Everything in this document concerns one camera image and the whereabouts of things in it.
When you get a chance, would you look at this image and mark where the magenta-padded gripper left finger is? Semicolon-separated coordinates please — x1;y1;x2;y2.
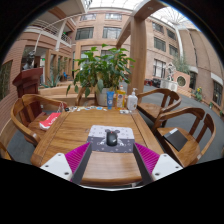
39;142;93;185

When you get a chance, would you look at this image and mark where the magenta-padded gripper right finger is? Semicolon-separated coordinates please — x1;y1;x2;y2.
132;142;184;186

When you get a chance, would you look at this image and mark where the green plant in white pot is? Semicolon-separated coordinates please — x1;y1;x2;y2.
65;43;136;107

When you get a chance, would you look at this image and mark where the blue tube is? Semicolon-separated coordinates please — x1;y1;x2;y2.
106;90;116;110

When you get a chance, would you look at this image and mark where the grey white printed mouse pad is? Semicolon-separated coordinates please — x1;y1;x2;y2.
86;124;136;154

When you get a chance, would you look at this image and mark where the dark red wooden pedestal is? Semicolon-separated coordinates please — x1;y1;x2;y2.
12;67;44;118

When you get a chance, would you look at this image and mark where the black notebook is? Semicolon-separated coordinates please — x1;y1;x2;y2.
163;127;189;153

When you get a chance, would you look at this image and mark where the yellow liquid bottle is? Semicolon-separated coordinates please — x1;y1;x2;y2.
115;84;127;111

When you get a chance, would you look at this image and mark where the dark bust statue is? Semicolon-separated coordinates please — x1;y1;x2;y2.
22;50;37;71

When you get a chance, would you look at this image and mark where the black computer mouse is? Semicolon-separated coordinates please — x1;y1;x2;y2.
105;129;119;147

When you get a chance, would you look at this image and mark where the white stone statue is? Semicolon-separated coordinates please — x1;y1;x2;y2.
165;62;177;82

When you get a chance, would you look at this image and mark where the white pump bottle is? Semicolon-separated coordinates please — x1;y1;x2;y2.
126;87;139;112

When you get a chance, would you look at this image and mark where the wooden armchair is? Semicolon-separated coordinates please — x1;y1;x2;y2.
10;93;68;148
136;88;183;126
0;141;13;161
75;87;100;107
153;106;217;168

